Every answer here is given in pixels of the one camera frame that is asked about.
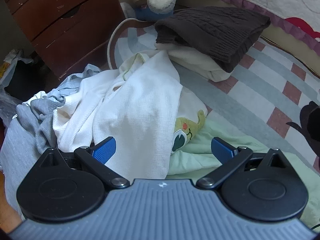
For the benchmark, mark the cream folded garment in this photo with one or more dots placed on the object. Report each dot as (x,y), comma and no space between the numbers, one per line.
(195,61)

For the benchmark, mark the white blue plush toy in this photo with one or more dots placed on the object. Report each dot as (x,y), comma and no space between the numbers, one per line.
(160,0)

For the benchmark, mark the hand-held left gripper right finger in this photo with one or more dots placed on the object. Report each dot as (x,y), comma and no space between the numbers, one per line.
(222,150)

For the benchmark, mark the light grey cloth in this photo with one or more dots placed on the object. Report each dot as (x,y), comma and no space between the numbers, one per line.
(22,160)

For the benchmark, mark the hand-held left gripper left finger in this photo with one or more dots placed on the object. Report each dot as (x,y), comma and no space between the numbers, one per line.
(105,150)

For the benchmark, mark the brown knitted sweater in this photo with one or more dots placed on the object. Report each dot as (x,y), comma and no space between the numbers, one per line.
(212,30)

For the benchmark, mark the dark wooden nightstand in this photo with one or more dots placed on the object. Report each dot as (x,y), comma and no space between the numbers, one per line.
(62,17)

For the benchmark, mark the grey crumpled garment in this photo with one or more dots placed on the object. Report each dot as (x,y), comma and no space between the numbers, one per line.
(40,117)

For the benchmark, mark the white waffle garment green trim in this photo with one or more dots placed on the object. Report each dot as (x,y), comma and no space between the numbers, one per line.
(130,110)

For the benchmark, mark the light blue garment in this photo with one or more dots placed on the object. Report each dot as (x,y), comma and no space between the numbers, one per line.
(72,85)

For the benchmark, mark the light green blanket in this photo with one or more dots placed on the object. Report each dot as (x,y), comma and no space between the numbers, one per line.
(200,160)

